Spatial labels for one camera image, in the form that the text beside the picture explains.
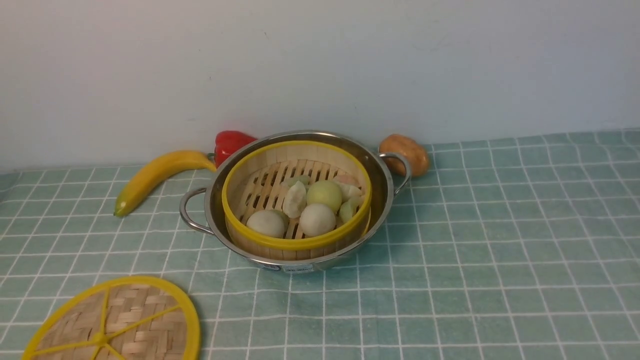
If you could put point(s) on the bamboo steamer basket yellow rim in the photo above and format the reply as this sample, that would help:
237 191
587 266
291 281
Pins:
255 183

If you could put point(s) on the woven bamboo steamer lid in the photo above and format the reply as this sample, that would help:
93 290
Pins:
127 318

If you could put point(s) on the pale green round bun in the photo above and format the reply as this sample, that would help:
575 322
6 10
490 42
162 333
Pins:
325 192

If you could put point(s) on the green dumpling at back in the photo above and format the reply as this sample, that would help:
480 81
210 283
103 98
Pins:
292 181

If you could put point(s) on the pink dumpling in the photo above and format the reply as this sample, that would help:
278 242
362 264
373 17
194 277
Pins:
346 179

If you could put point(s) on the white folded dumpling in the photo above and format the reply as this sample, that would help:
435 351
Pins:
295 200

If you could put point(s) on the white round bun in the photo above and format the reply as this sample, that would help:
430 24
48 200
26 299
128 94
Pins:
317 219

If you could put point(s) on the white bun at left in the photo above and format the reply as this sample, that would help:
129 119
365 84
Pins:
269 222

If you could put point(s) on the brown potato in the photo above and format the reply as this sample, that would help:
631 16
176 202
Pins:
416 154

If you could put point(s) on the red bell pepper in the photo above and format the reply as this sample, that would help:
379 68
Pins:
228 142

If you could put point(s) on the yellow banana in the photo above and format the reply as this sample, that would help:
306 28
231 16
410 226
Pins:
154 173

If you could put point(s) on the green checkered tablecloth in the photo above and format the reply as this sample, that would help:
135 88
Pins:
518 248

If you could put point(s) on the stainless steel two-handled pot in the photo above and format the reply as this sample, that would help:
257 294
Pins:
202 210

